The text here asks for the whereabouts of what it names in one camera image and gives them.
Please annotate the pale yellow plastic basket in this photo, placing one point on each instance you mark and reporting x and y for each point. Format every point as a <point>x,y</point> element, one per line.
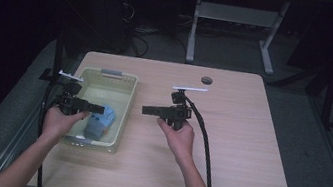
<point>121,89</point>

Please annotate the white metal desk frame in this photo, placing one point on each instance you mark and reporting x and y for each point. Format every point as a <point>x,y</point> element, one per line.
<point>234,13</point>

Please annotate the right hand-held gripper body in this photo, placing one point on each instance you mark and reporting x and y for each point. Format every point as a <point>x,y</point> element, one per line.
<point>178,114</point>

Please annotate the person's right hand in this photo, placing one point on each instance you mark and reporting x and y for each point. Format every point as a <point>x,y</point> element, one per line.
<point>180,143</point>

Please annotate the person's left hand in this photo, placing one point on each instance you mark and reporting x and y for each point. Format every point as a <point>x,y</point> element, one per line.
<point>56,125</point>

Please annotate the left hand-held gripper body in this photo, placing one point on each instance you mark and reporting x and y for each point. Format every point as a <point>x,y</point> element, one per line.
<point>70,103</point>

